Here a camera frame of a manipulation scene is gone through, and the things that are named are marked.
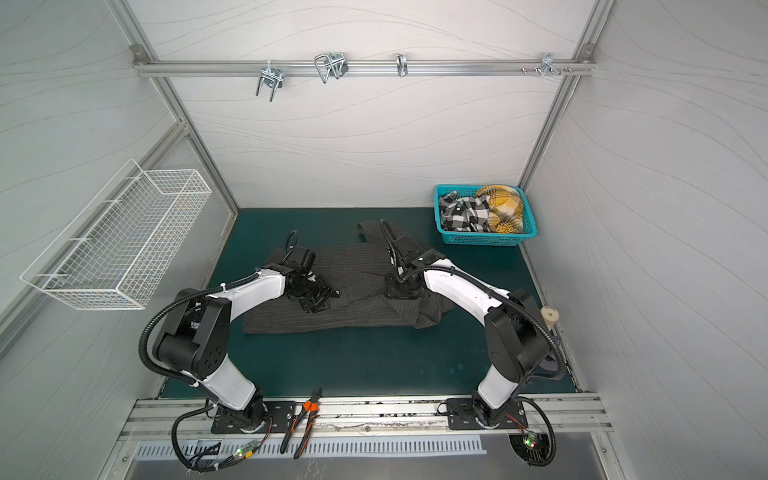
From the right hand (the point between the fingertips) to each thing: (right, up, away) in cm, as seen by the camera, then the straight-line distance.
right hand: (394, 285), depth 87 cm
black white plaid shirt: (+26, +23, +20) cm, 40 cm away
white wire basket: (-65, +12, -18) cm, 68 cm away
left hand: (-16, -3, +4) cm, 17 cm away
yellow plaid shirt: (+40, +24, +17) cm, 50 cm away
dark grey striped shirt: (-12, +3, +12) cm, 18 cm away
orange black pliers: (-21, -29, -12) cm, 38 cm away
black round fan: (+33, -37, -15) cm, 52 cm away
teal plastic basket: (+48, +18, +17) cm, 54 cm away
